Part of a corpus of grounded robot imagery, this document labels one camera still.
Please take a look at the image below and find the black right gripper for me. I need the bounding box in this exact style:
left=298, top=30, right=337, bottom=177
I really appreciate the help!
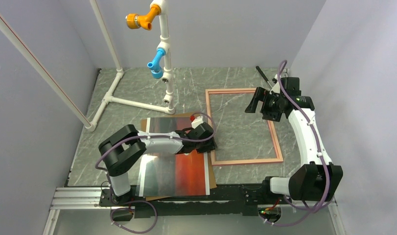
left=245, top=87, right=284, bottom=122

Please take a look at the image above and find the sunset photo print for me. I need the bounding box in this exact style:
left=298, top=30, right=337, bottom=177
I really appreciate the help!
left=135, top=117, right=210, bottom=197

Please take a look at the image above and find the pink picture frame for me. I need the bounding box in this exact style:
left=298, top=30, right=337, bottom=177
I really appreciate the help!
left=205, top=88, right=283, bottom=166

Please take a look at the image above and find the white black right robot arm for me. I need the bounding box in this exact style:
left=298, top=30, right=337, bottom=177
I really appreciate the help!
left=245, top=77, right=343, bottom=203

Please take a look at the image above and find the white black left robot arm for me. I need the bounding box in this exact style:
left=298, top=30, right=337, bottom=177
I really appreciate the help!
left=95, top=122, right=216, bottom=206

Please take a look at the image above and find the blue pipe nozzle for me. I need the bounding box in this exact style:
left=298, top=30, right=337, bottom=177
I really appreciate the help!
left=147, top=48, right=166, bottom=79

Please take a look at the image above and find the white PVC pipe stand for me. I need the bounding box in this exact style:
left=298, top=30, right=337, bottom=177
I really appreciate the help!
left=0, top=0, right=176, bottom=132

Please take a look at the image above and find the orange pipe nozzle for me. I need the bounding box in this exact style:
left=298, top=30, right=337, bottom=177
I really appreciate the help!
left=125, top=4, right=162, bottom=30

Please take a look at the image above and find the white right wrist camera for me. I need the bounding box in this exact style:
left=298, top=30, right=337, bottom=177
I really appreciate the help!
left=270, top=74, right=283, bottom=94

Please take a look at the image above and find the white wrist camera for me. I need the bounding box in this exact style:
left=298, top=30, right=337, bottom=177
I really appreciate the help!
left=270, top=74, right=283, bottom=94
left=190, top=115, right=204, bottom=129

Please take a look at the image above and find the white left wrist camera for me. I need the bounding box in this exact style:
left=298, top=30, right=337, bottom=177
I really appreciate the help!
left=190, top=115, right=204, bottom=129

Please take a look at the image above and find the small black-handled hammer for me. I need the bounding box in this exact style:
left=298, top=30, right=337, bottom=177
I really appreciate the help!
left=255, top=66, right=273, bottom=89

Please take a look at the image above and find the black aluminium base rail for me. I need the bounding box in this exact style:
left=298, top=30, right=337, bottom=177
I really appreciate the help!
left=42, top=183, right=343, bottom=235

